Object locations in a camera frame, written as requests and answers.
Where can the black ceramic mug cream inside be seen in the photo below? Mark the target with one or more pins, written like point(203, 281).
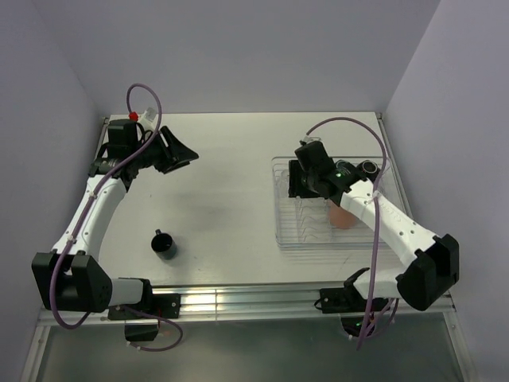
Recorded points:
point(370, 169)

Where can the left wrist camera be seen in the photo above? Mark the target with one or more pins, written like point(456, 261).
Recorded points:
point(147, 118)

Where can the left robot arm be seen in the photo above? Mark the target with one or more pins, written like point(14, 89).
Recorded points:
point(69, 277)

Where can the clear plastic drip tray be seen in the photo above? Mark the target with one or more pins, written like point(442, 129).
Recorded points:
point(286, 243)

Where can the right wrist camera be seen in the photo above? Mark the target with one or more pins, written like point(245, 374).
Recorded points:
point(308, 139)

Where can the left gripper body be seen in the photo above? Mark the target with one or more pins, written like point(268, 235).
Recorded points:
point(158, 157)

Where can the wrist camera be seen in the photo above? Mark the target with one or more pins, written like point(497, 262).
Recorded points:
point(308, 139)
point(147, 118)

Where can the orange plastic cup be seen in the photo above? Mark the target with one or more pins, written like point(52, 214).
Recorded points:
point(340, 218)

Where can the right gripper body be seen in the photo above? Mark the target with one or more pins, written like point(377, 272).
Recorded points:
point(310, 180)

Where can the clear glass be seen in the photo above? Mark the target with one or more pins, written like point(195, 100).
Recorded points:
point(281, 178)

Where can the dark green ceramic mug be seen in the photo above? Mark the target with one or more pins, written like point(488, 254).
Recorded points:
point(345, 168)

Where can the aluminium extrusion rail frame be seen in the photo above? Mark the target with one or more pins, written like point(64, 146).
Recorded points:
point(256, 302)

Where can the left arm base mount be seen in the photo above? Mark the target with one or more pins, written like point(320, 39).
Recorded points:
point(161, 307)

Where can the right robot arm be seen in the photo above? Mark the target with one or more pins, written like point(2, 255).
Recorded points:
point(430, 263)

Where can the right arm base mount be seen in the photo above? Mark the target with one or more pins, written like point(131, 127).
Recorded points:
point(343, 300)

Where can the small black mug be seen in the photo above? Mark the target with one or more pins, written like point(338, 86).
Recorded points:
point(163, 245)

